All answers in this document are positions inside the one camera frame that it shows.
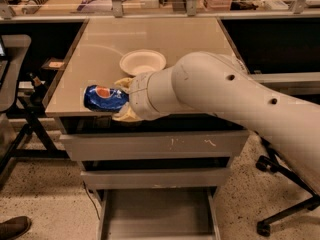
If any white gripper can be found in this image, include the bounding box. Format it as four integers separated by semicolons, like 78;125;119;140
112;71;164;122

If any blue pepsi can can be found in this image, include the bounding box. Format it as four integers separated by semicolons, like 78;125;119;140
83;85;129;112

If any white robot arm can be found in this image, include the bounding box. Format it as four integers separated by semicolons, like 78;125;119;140
115;52;320;193

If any grey drawer cabinet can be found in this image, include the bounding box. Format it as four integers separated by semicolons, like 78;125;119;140
44;16;267;200

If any grey top drawer front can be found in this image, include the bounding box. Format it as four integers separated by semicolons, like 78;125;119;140
60;130;249;161

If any grey drawer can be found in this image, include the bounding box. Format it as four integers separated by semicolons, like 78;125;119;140
81;168;231;189
60;130;249;161

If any grey middle drawer front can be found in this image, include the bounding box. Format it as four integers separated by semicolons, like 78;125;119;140
81;168;231;189

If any open bottom drawer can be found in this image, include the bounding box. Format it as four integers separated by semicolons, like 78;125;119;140
97;188;221;240

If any white paper bowl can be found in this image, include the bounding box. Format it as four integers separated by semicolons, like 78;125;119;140
119;49;166;76

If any grey office chair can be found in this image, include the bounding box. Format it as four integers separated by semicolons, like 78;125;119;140
254;137;320;238

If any brown shoe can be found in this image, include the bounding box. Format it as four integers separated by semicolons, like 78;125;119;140
0;216;32;240

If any black floor cable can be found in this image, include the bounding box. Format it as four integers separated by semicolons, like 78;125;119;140
82;181;102;220

